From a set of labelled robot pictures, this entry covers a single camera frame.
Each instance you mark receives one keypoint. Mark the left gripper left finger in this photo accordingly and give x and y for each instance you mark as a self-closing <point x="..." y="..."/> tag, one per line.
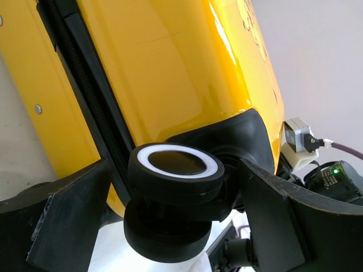
<point x="53" y="227"/>

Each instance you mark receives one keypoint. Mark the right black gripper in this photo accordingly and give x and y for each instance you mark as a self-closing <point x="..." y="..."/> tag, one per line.
<point x="285" y="171"/>

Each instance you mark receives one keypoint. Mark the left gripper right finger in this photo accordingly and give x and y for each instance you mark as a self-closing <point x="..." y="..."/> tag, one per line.
<point x="295" y="229"/>

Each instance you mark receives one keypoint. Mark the yellow hard-shell suitcase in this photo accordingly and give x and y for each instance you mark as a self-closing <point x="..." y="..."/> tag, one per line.
<point x="113" y="75"/>

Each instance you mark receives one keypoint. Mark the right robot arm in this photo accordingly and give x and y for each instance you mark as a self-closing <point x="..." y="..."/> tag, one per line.
<point x="334" y="179"/>

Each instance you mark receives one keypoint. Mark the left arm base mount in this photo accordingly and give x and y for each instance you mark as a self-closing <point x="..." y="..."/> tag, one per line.
<point x="233" y="249"/>

